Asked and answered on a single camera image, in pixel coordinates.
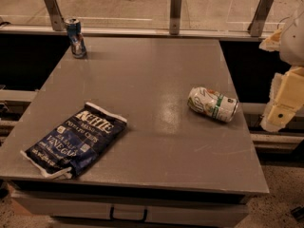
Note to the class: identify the left metal bracket post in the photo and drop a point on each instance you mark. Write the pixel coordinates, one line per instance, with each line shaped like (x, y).
(55, 16)

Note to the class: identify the metal bracket post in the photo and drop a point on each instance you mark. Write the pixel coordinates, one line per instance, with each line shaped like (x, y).
(256, 27)
(55, 16)
(175, 17)

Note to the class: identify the blue Kettle chip bag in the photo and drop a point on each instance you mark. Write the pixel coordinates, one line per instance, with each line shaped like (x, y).
(70, 148)

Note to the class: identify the black drawer handle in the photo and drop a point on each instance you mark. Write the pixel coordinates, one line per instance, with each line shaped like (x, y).
(128, 213)

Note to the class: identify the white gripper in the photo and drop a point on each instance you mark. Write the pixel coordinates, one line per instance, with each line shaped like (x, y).
(294, 43)

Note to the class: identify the grey table drawer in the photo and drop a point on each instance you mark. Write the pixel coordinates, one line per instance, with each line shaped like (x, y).
(89, 211)

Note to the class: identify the blue soda can upright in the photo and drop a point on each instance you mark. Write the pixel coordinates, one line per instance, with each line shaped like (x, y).
(76, 39)

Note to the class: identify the right metal bracket post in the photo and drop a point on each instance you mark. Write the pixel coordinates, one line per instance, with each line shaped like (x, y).
(256, 27)

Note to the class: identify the middle metal bracket post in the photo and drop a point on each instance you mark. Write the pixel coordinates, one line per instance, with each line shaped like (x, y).
(175, 17)

